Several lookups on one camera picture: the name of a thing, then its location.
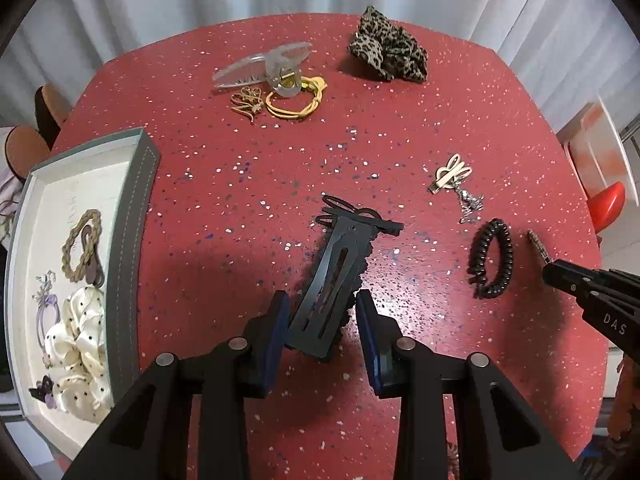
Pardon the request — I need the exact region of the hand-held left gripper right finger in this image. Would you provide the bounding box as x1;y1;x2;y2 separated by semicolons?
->
356;289;583;480

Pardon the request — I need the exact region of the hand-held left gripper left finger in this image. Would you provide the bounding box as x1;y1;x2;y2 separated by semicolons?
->
65;290;292;480

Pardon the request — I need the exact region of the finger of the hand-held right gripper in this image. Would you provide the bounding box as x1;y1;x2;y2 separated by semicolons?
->
544;260;601;283
545;277;593;306

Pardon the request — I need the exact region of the small striped hair clip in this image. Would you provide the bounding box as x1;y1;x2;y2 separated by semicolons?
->
527;228;553;266

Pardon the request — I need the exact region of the black rectangular hair clip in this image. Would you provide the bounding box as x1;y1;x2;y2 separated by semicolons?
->
285;215;373;361

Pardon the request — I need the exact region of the grey jewelry tray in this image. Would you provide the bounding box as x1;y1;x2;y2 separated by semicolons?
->
4;128;162;461

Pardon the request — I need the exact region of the braided tan hair tie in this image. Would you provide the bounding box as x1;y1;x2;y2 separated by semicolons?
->
61;208;103;283

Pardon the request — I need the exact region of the purple hair tie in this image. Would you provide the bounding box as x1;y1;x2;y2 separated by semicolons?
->
32;270;63;348

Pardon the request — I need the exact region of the red plastic seat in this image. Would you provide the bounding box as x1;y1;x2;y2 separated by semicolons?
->
586;181;627;233

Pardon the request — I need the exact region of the orange object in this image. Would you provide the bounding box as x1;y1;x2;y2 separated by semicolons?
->
607;355;640;441

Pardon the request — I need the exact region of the black looped hair clip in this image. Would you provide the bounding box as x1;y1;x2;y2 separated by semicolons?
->
315;192;405;236

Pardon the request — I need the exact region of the white and orange chair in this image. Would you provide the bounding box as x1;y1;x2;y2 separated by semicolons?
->
555;95;640;201

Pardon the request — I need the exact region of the cream looped hair clip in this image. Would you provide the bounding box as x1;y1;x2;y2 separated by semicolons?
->
427;154;473;195

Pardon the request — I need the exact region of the white dotted scrunchie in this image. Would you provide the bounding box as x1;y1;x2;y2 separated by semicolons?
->
42;285;113;423

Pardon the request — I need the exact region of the brown hair clip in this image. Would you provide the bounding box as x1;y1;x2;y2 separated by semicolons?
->
80;225;106;286

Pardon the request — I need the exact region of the dark flower hair clip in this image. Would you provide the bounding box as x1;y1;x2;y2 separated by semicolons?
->
27;375;63;411

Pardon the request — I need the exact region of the clear hair claw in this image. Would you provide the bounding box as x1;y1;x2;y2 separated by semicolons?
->
211;41;313;98

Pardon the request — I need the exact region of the leopard print scrunchie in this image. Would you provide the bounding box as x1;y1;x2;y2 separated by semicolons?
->
347;5;430;84

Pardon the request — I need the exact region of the pink cloth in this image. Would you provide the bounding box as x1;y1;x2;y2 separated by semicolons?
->
0;127;26;246

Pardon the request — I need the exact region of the black spiral hair tie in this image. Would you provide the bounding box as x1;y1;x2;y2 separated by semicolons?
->
467;217;513;300

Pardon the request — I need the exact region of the yellow hair tie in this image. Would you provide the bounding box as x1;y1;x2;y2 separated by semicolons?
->
265;74;328;122

